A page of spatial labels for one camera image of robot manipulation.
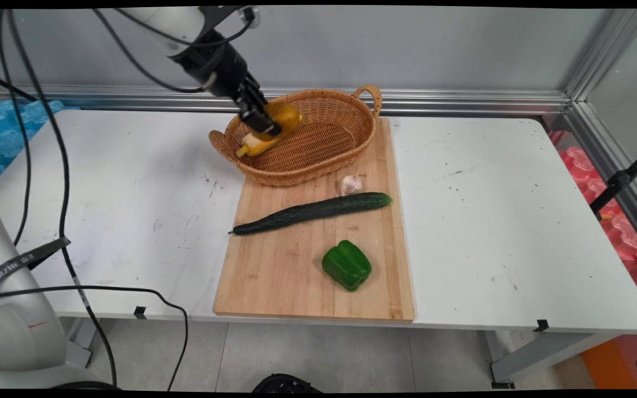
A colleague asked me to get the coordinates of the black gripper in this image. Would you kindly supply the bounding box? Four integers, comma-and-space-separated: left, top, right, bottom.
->
170, 28, 283, 137

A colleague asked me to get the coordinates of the corn cob with husk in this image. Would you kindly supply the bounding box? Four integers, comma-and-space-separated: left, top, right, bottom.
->
234, 132, 280, 159

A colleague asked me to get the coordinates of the woven wicker basket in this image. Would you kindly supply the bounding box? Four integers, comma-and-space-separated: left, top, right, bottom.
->
208, 84, 383, 187

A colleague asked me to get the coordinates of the dark green cucumber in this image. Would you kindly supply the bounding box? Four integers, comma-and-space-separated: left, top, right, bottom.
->
228, 192, 393, 237

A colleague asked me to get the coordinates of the bamboo cutting board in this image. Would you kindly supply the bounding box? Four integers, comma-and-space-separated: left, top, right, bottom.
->
213, 117, 416, 324

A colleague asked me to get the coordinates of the green bell pepper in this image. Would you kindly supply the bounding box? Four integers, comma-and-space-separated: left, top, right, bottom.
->
321, 239, 373, 292

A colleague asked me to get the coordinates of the blue bubble wrap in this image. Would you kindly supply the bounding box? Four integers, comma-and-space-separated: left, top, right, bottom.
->
0, 98, 65, 188

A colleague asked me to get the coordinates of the black round floor object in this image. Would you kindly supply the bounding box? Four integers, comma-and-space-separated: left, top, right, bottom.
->
252, 373, 323, 393

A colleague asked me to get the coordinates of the white table leg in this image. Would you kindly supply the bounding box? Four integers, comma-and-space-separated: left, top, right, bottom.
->
64, 318, 101, 369

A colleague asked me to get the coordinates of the black tripod stand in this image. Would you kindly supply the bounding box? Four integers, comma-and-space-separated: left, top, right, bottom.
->
589, 141, 637, 222

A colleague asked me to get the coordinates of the pink bubble wrap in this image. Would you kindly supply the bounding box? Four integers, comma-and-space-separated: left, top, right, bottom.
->
558, 145, 637, 261

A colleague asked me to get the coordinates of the grey metal table leg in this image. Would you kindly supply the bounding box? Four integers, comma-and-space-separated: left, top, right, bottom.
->
486, 330, 624, 389

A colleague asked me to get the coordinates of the orange floor mat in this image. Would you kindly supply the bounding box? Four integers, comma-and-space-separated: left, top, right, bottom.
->
580, 337, 637, 390

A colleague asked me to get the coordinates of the thick black gripper cable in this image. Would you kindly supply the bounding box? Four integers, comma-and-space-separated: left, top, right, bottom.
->
93, 8, 211, 93

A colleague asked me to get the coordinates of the long aluminium frame rail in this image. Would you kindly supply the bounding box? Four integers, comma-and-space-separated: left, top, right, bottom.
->
0, 84, 573, 117

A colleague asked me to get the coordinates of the long black hanging cable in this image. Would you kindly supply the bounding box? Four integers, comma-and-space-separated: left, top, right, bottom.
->
8, 8, 118, 387

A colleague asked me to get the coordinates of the black cable looping below table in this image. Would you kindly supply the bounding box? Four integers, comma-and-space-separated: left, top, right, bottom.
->
0, 285, 190, 391

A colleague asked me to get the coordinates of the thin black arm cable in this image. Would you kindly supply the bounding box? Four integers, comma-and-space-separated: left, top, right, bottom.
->
0, 8, 33, 248

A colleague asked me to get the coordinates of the grey printed cable strap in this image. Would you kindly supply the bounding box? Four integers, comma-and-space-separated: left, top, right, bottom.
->
0, 237, 72, 300

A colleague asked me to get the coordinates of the aluminium frame post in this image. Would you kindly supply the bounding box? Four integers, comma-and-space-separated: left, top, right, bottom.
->
565, 8, 637, 103

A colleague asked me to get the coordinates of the short aluminium frame rail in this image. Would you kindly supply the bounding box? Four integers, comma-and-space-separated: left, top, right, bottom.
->
565, 101, 637, 256

